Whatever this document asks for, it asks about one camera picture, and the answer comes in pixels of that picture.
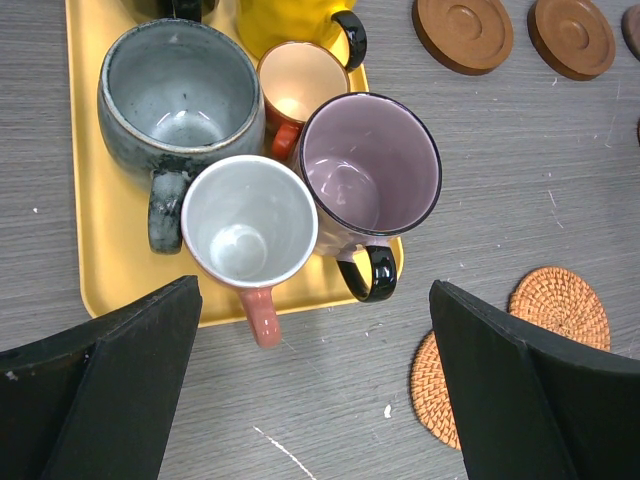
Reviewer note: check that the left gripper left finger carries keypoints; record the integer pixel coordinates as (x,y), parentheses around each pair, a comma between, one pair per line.
(97,401)

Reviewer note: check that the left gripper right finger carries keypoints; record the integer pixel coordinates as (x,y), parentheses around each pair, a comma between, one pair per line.
(529,403)

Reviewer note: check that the woven rattan coaster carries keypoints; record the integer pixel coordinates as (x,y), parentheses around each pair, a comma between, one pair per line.
(557,299)
(429,393)

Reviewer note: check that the brown wooden saucer coaster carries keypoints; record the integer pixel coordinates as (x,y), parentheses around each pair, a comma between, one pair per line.
(471,37)
(572,36)

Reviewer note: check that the dark wooden coaster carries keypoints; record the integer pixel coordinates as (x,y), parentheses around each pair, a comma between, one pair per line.
(630,27)

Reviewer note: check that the small red cup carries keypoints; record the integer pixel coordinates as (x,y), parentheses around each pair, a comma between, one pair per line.
(296,79)

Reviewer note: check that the yellow serving tray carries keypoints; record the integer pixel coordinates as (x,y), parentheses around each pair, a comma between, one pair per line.
(116,265)

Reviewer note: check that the pink mug white interior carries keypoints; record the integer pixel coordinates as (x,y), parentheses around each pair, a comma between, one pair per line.
(251,224)

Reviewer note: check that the grey speckled round mug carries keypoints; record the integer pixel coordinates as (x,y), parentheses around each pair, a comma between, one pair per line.
(174,97)

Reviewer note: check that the black mug cream interior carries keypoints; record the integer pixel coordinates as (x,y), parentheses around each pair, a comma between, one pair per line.
(194,10)

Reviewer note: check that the purple mug black handle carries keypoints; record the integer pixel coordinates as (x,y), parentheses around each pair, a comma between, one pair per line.
(374,171)

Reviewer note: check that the yellow mug black handle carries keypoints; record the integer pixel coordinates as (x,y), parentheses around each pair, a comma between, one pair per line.
(264,24)

